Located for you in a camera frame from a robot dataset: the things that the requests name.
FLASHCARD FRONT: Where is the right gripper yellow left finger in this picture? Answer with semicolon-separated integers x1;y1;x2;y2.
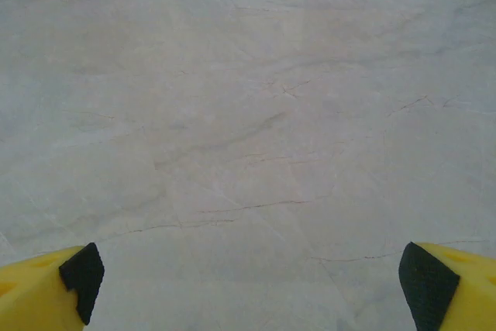
0;241;106;331

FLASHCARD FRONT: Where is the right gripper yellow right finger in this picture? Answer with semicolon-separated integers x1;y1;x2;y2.
398;241;496;331

